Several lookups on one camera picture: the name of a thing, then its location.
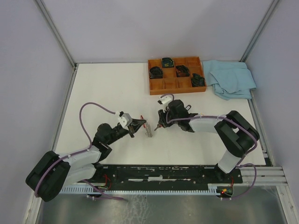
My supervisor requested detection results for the metal key organizer red handle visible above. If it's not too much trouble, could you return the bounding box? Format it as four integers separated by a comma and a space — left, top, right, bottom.
140, 115, 153, 138

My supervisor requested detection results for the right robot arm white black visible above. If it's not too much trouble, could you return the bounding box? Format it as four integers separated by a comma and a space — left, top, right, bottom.
157, 95, 260, 182

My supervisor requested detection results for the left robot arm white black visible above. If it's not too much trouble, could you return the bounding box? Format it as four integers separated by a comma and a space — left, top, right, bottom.
25, 113, 146, 202

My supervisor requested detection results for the dark rolled cloth grey pattern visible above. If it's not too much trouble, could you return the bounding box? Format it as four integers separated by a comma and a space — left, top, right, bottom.
149, 66, 163, 79

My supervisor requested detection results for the wooden compartment tray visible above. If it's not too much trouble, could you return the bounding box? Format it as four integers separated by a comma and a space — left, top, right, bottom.
148, 56, 207, 95

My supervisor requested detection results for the dark rolled cloth green pattern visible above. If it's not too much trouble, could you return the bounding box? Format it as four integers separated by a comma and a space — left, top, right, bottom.
191, 73, 206, 87

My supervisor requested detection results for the dark rolled cloth orange pattern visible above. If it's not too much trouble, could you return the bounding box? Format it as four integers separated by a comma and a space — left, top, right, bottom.
175, 65, 190, 77

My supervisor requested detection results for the dark rolled cloth yellow pattern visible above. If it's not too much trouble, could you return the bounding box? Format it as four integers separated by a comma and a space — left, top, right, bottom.
161, 57, 175, 68

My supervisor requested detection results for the light blue cloth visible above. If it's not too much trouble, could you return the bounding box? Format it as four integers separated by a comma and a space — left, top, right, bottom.
202, 60, 256, 100

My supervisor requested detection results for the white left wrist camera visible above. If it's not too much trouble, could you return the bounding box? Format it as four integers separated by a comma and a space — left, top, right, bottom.
118, 112, 133, 128

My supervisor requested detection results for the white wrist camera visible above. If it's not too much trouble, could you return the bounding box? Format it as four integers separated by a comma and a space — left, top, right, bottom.
118, 112, 133, 128
157, 95, 173, 105

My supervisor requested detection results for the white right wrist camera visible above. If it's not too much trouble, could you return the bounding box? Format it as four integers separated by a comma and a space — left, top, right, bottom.
157, 95, 173, 105

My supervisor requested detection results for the light blue cable duct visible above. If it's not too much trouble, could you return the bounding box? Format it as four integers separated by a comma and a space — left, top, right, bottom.
58, 183, 222, 195

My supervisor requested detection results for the aluminium frame post left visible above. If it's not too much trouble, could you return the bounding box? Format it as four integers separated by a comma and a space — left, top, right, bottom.
34, 0, 77, 68

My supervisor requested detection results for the aluminium frame post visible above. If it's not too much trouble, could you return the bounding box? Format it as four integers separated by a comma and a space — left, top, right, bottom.
239, 0, 281, 63
34, 0, 77, 68

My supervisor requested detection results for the aluminium frame post right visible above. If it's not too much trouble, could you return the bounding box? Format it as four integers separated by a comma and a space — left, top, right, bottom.
239, 0, 281, 63

